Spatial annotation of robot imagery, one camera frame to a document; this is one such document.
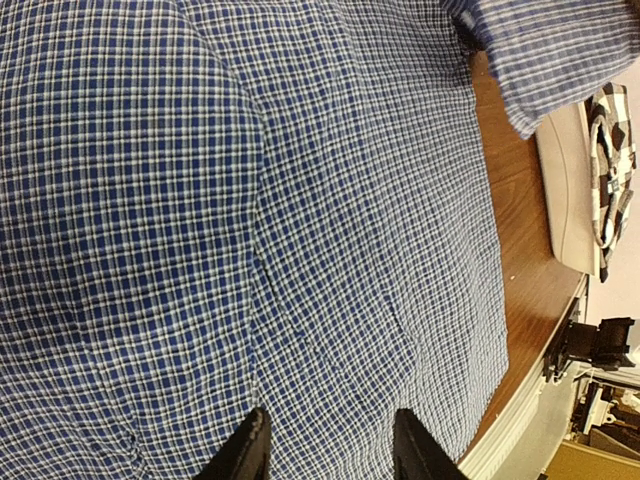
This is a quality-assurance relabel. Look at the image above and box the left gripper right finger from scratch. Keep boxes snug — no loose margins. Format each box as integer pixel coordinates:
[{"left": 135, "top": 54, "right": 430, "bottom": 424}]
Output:
[{"left": 392, "top": 408, "right": 468, "bottom": 480}]

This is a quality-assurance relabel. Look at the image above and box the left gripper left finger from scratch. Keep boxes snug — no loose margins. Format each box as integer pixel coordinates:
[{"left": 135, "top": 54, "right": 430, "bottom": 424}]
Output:
[{"left": 194, "top": 407, "right": 272, "bottom": 480}]

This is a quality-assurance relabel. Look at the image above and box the blue checked long sleeve shirt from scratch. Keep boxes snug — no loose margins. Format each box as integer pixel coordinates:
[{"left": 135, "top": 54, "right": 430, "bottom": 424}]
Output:
[{"left": 1, "top": 1, "right": 639, "bottom": 479}]

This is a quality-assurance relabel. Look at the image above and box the white plastic basket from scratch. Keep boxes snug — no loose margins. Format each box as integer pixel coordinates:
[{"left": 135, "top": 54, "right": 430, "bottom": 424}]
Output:
[{"left": 535, "top": 102, "right": 600, "bottom": 276}]

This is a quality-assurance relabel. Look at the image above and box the black white plaid shirt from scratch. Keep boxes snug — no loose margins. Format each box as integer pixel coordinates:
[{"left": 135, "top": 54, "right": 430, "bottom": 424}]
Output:
[{"left": 587, "top": 83, "right": 637, "bottom": 282}]

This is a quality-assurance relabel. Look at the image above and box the aluminium front rail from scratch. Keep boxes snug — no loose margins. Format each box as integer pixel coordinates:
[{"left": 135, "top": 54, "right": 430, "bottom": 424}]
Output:
[{"left": 459, "top": 275, "right": 590, "bottom": 479}]

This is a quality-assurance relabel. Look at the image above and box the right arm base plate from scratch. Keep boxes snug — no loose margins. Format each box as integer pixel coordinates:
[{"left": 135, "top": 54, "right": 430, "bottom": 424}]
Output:
[{"left": 542, "top": 317, "right": 636, "bottom": 383}]

